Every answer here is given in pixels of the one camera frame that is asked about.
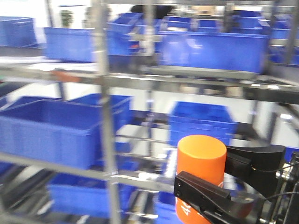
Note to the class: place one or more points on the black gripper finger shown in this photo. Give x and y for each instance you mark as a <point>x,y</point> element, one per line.
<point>256,166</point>
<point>216,204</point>

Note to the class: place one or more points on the blue bin left side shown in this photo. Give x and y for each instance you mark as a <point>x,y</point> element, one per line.
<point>53,131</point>

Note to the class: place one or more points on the orange cylindrical capacitor 4680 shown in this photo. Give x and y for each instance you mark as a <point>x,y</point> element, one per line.
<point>202,156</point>

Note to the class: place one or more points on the grey metal tray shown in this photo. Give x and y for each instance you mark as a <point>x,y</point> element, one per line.
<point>200,72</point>

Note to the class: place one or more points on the large blue plastic bin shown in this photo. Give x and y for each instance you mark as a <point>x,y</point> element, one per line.
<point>222,51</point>

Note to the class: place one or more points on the potted green plant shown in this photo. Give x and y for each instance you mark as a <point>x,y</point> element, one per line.
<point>66,18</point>

